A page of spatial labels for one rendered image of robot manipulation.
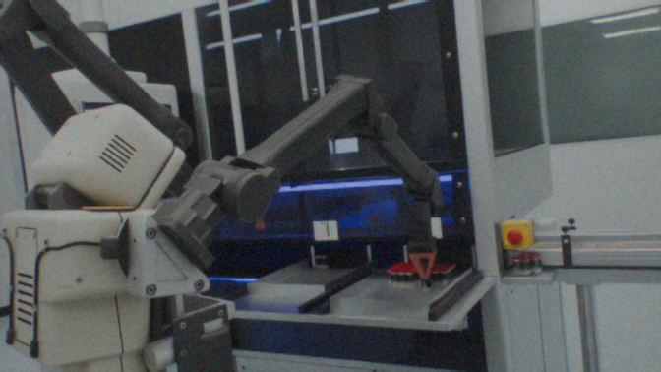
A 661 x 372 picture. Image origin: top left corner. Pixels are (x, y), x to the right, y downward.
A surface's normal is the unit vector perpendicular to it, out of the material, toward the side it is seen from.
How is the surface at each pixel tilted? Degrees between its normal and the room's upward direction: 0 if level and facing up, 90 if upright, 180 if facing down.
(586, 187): 90
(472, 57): 90
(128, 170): 90
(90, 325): 90
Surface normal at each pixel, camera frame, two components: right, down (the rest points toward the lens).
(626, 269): -0.47, 0.11
